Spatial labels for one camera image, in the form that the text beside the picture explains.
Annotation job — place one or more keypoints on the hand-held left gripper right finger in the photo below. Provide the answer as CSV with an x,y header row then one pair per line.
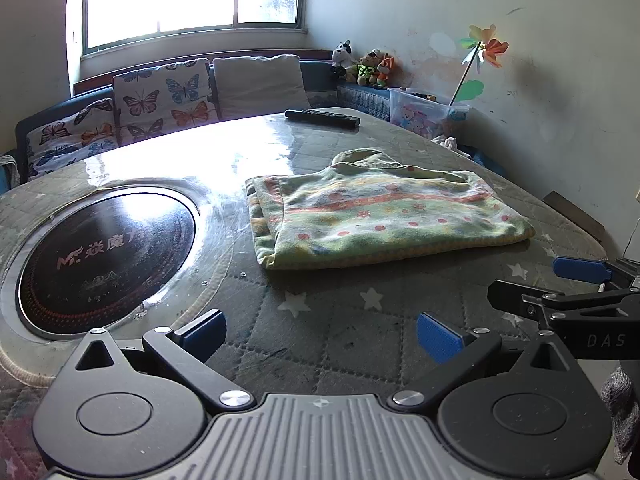
x,y
440,339

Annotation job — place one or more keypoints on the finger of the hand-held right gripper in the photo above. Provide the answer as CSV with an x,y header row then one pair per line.
x,y
515,300
582,269

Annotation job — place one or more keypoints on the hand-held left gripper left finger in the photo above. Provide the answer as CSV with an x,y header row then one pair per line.
x,y
202,335

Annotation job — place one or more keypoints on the green patterned child's jacket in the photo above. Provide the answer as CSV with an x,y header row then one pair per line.
x,y
380,215

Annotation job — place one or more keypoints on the person's right hand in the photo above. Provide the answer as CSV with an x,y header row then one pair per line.
x,y
620,410

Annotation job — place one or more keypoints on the brown board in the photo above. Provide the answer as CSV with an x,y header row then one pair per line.
x,y
575,215

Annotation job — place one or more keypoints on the round black induction cooktop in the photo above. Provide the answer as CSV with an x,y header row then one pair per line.
x,y
105,270

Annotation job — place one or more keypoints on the white cloth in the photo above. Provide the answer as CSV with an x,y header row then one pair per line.
x,y
446,142

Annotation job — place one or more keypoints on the clear plastic storage box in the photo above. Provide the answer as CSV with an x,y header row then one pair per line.
x,y
425,115

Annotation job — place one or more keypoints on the upright butterfly print cushion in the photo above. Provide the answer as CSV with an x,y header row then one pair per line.
x,y
165,100

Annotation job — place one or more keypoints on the low butterfly print cushion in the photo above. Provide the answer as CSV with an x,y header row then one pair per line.
x,y
70,135

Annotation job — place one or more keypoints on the colourful pinwheel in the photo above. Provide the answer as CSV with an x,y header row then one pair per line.
x,y
487,47

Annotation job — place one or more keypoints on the black remote control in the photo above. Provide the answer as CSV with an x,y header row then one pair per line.
x,y
322,118

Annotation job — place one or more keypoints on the dark blue sofa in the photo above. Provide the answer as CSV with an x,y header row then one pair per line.
x,y
362,100

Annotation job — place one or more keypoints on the blue and grey cloth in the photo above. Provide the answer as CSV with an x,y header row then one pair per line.
x,y
7,172

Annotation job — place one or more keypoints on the plain beige cushion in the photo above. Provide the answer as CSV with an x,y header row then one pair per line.
x,y
260,87

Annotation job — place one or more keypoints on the orange plush fox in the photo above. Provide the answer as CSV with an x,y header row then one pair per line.
x,y
385,72

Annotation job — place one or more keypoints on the brown plush bear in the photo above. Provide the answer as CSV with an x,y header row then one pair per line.
x,y
369,67

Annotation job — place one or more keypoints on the black and white plush cow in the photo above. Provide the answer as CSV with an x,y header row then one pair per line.
x,y
342,57

